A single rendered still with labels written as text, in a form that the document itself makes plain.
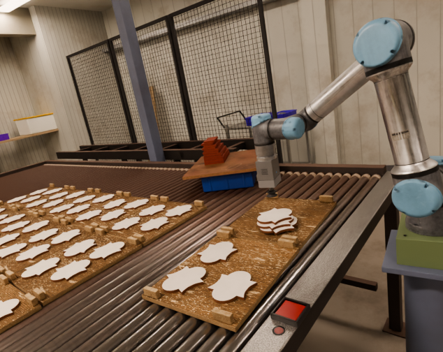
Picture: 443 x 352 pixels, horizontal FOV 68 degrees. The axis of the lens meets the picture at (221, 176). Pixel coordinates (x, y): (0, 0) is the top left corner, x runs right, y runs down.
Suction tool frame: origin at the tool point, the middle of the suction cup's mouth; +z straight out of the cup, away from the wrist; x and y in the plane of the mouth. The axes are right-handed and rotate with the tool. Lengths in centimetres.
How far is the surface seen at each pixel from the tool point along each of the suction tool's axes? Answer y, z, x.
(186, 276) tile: 41.3, 11.6, -16.9
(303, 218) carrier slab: -6.9, 12.7, 9.4
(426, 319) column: 10, 40, 50
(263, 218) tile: 4.1, 8.2, -3.5
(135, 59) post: -115, -77, -144
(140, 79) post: -116, -60, -144
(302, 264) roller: 23.6, 14.5, 15.6
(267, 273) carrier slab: 33.1, 12.7, 7.2
